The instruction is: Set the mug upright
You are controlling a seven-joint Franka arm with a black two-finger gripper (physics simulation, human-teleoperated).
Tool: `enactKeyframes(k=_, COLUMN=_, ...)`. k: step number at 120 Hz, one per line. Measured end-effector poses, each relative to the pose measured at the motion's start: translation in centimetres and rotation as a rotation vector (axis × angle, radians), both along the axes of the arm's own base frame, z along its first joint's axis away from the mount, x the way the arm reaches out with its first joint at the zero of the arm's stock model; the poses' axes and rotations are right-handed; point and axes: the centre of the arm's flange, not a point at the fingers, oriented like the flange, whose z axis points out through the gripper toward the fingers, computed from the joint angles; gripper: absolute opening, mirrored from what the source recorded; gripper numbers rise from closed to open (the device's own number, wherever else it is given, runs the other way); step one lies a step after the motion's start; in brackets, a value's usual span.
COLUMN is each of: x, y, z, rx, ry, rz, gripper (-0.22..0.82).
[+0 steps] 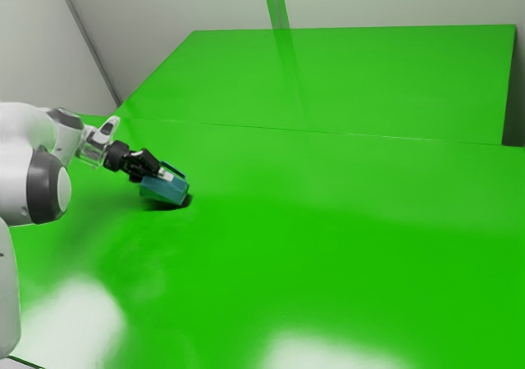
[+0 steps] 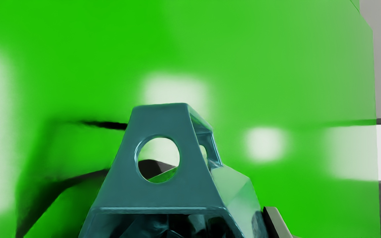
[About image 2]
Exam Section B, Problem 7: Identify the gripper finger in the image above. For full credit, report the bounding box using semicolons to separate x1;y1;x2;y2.
263;206;293;238

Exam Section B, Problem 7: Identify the teal faceted mug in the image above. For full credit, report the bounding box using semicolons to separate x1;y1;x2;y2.
78;103;270;238

